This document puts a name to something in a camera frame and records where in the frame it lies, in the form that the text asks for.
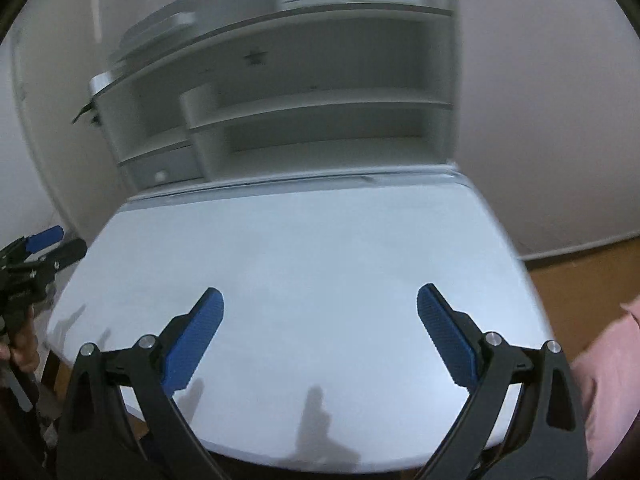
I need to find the pink blanket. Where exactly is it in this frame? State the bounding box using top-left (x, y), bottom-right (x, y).
top-left (570, 294), bottom-right (640, 479)

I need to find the person's left hand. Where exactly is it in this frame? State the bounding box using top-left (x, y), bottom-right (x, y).
top-left (0, 306), bottom-right (41, 374)

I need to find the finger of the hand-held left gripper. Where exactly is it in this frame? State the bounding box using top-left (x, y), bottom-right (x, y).
top-left (25, 226), bottom-right (65, 254)
top-left (42, 238), bottom-right (89, 272)

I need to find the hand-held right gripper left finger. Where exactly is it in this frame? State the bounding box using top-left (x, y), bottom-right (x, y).
top-left (56, 287), bottom-right (226, 480)

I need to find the white shelf unit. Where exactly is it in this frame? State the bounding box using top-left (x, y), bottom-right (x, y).
top-left (87, 0), bottom-right (463, 197)

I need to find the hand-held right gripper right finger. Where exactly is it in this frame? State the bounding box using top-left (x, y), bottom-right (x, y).
top-left (415, 283), bottom-right (587, 480)

